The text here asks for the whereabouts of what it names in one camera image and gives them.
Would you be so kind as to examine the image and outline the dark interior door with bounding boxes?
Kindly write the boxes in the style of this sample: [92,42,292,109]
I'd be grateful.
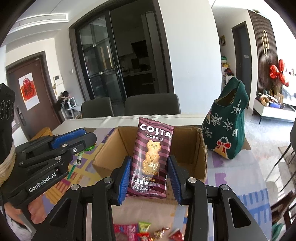
[232,21,252,109]

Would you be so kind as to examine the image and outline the wide grey dining chair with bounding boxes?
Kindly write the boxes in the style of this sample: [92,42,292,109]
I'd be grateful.
[124,93,181,116]

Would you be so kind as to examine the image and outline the pink snack packet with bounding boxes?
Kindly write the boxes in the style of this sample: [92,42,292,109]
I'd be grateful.
[113,224,139,241]

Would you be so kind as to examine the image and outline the red wrapped candy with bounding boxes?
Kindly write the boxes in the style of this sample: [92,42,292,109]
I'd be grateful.
[168,228,185,241]

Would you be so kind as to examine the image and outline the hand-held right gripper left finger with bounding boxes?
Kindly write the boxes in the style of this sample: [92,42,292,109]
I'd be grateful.
[30,156,132,241]

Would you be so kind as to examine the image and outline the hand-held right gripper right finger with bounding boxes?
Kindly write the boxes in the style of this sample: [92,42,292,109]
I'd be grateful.
[167,155,264,241]

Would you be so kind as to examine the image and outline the black framed glass sliding door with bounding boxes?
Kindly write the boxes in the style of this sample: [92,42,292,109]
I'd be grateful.
[69,9,175,109]

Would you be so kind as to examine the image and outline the dark plush toy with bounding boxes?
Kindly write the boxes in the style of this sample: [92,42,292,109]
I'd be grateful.
[54,91,70,112]

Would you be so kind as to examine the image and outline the brown cardboard box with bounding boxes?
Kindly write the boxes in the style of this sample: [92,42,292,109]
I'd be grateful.
[92,126,208,186]

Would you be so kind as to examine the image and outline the white low shelf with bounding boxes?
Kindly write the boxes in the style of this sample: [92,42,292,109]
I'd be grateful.
[60,97,81,120]

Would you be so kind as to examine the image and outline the yellow woven box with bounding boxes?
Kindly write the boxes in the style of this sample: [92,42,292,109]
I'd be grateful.
[31,127,53,142]

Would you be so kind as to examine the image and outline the gold wall decoration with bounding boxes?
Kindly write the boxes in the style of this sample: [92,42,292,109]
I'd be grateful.
[262,30,269,56]

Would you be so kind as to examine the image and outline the narrow grey dining chair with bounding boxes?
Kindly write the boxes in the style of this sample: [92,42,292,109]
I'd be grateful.
[81,97,114,118]

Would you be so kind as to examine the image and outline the white low cabinet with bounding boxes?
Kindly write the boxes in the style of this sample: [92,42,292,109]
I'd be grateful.
[252,97,296,124]

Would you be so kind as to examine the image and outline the white shelf with toys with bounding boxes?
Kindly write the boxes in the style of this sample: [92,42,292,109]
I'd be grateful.
[221,57,235,91]

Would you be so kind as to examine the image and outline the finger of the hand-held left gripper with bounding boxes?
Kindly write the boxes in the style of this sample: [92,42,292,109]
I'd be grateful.
[17,133,98,178]
[30,127,88,150]

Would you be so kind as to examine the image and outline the gold brown wrapped candy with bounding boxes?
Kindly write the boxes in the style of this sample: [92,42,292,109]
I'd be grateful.
[148,227,170,240]

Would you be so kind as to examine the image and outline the red and white door poster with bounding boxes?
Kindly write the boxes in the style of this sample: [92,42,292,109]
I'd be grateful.
[18,72,40,110]

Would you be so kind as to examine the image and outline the pile of small boxes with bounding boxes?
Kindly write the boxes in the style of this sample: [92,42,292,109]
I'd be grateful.
[255,89,287,108]

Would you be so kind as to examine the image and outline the brown wooden chair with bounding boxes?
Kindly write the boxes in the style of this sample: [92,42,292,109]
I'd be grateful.
[269,190,296,230]

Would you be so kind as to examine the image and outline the red foil balloon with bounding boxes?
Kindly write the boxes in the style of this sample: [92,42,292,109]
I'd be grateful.
[269,59,292,87]

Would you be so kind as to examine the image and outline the brown entrance door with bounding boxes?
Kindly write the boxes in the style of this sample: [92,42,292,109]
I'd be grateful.
[6,51,61,141]

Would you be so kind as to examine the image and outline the grey chair with thin legs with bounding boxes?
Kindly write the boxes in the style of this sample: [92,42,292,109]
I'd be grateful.
[264,125,296,183]

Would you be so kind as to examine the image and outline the colourful patterned tablecloth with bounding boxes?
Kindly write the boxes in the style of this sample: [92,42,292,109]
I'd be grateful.
[30,126,273,241]

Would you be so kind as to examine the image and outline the purple striped biscuit packet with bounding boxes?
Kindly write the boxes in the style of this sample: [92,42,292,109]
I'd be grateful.
[126,117,174,200]

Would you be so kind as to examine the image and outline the green knitted snowflake bag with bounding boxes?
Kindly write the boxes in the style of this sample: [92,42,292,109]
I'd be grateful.
[201,76,250,160]

